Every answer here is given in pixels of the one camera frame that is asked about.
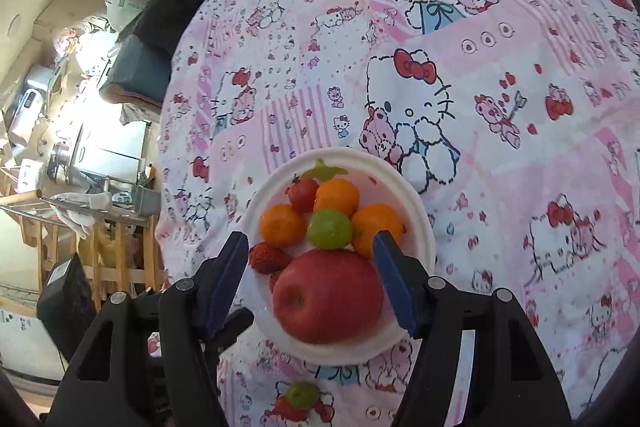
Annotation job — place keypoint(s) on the red apple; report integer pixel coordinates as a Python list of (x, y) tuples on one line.
[(325, 297)]

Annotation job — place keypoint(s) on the white kitchen appliance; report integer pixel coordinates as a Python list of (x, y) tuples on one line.
[(27, 112)]

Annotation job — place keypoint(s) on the white kitchen cabinets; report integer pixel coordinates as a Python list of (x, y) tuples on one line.
[(120, 152)]

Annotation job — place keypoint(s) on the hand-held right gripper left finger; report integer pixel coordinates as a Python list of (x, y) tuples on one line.
[(227, 287)]

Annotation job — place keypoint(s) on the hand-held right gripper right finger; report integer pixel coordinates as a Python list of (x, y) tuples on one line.
[(395, 287)]

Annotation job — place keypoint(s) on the white cloth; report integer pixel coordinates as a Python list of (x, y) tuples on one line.
[(82, 214)]

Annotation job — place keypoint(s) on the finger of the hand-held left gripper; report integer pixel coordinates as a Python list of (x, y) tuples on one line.
[(237, 322)]

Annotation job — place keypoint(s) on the black box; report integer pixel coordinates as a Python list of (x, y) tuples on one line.
[(67, 307)]

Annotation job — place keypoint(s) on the white plastic bag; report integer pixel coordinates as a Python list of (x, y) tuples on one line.
[(122, 12)]

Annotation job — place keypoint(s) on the pink strawberry print plate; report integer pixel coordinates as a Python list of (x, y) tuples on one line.
[(390, 187)]

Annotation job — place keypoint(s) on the green lime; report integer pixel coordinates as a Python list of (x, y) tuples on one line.
[(329, 229)]

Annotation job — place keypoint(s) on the red strawberry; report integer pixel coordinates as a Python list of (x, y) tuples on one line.
[(267, 257)]

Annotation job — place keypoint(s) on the orange mandarin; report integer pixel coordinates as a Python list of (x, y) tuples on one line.
[(375, 224), (337, 196), (282, 226)]

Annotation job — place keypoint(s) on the wooden rack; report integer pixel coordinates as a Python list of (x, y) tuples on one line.
[(110, 257)]

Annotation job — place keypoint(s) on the grey bin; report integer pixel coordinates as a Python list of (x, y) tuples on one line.
[(145, 201)]

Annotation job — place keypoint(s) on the pink cartoon printed blanket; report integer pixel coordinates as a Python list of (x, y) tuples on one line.
[(500, 107)]

